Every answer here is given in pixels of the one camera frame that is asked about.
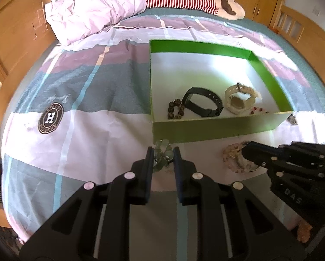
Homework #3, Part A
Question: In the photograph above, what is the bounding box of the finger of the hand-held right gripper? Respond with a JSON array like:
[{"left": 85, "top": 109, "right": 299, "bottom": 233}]
[
  {"left": 278, "top": 141, "right": 325, "bottom": 181},
  {"left": 242, "top": 141, "right": 288, "bottom": 185}
]

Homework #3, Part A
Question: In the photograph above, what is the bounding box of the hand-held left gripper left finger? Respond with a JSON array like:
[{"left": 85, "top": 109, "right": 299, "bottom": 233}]
[{"left": 18, "top": 146, "right": 155, "bottom": 261}]

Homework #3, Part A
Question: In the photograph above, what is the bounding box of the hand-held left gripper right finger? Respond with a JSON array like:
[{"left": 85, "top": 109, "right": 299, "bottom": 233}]
[{"left": 173, "top": 146, "right": 307, "bottom": 261}]

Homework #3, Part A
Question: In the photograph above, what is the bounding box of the green jade bead bracelet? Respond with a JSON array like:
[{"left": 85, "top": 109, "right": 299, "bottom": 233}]
[{"left": 153, "top": 139, "right": 175, "bottom": 173}]

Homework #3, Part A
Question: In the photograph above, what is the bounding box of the pink bead bracelet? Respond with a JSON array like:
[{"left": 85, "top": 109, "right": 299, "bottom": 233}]
[{"left": 222, "top": 143, "right": 257, "bottom": 173}]

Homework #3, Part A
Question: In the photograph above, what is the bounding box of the red bead bracelet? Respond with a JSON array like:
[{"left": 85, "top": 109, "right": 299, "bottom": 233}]
[{"left": 248, "top": 106, "right": 269, "bottom": 115}]

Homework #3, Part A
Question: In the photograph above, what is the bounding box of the green cardboard box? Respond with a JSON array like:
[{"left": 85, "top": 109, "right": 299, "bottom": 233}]
[{"left": 149, "top": 39, "right": 295, "bottom": 144}]

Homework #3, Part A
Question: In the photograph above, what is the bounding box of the cream plastic wristwatch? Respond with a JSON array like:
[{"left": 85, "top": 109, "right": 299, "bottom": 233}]
[{"left": 224, "top": 83, "right": 262, "bottom": 115}]

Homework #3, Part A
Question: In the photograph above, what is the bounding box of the black band wristwatch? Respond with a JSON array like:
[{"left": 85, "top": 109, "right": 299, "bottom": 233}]
[{"left": 181, "top": 87, "right": 224, "bottom": 118}]

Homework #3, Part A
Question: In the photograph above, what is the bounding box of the dark wooden bead bracelet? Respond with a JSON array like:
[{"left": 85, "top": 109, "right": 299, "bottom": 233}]
[{"left": 166, "top": 99, "right": 187, "bottom": 120}]

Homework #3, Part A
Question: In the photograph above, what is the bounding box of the person's right hand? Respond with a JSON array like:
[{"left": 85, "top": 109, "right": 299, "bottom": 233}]
[{"left": 297, "top": 219, "right": 312, "bottom": 243}]

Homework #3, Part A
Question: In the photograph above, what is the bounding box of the plaid bed sheet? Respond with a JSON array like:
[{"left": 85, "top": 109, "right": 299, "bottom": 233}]
[{"left": 3, "top": 15, "right": 325, "bottom": 261}]

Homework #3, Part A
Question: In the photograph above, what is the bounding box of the wooden footboard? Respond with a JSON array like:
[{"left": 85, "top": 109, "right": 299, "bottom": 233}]
[{"left": 268, "top": 0, "right": 325, "bottom": 68}]

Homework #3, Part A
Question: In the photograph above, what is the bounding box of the pink pillow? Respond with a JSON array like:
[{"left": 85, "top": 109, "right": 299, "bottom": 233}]
[{"left": 44, "top": 0, "right": 147, "bottom": 46}]

